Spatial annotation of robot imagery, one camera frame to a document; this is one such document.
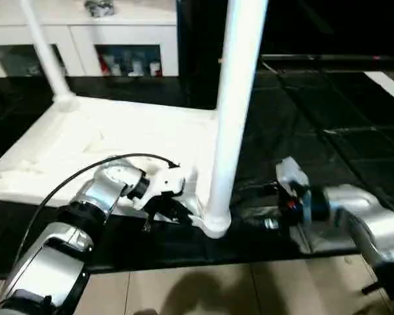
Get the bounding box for white plastic children's table top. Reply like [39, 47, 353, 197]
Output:
[0, 95, 234, 240]

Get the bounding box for white flat board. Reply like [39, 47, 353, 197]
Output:
[366, 71, 394, 107]

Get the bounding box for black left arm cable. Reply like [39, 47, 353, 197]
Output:
[0, 154, 181, 306]

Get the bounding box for white plastic table leg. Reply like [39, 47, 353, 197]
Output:
[202, 0, 270, 230]
[18, 0, 79, 111]

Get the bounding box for black metal bar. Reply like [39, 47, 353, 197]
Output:
[261, 54, 394, 64]

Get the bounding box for white glass-door cabinet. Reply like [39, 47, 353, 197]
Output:
[0, 0, 179, 78]

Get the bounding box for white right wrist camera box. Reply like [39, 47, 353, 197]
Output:
[276, 156, 311, 198]

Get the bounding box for dark object on cabinet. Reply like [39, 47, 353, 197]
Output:
[85, 0, 116, 18]

